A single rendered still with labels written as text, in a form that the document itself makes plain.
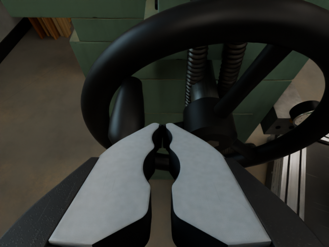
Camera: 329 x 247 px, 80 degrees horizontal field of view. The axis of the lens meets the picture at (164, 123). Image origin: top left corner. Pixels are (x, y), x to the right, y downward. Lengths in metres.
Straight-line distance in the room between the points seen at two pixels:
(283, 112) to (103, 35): 0.44
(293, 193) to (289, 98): 0.45
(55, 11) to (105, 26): 0.07
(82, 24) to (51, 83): 1.24
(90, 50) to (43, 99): 1.14
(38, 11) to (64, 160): 0.92
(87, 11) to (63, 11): 0.04
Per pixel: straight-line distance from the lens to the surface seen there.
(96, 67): 0.17
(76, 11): 0.37
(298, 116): 0.50
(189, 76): 0.26
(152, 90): 0.45
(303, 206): 0.95
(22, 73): 1.78
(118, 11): 0.35
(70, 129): 1.30
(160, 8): 0.23
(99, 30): 0.37
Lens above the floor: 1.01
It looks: 58 degrees down
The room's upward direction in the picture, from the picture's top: 1 degrees clockwise
